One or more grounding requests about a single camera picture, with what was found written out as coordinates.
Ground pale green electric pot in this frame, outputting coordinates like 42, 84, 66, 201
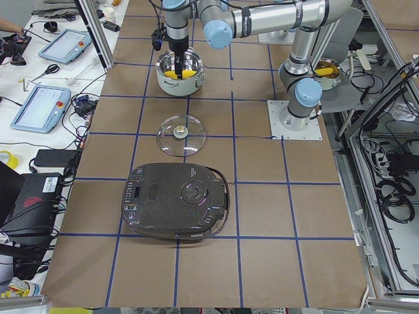
156, 47, 205, 97

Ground glass pot lid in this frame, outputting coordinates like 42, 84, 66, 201
156, 115, 206, 157

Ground aluminium frame post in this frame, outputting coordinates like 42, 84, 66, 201
74, 0, 114, 70

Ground black power adapter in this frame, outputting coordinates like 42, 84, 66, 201
33, 149, 76, 167

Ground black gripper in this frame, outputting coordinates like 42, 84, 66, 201
168, 37, 189, 79

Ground blue teach pendant near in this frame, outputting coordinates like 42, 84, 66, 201
10, 84, 71, 133

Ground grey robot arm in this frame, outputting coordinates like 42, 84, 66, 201
160, 1, 352, 120

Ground dark brown rice cooker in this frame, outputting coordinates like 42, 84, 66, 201
121, 163, 230, 240

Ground steel bowl on chair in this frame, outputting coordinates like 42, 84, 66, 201
314, 58, 342, 91

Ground blue teach pendant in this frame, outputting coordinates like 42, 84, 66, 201
10, 84, 71, 133
38, 29, 92, 63

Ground white paper cup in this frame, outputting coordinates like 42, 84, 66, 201
102, 7, 116, 22

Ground yellow tape roll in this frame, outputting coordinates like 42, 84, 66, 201
0, 150, 19, 169

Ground black scissors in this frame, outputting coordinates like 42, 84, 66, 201
34, 63, 60, 80

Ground yellow corn cob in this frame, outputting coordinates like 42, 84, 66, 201
163, 69, 197, 80

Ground blue teach pendant far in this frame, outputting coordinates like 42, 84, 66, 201
38, 29, 92, 63

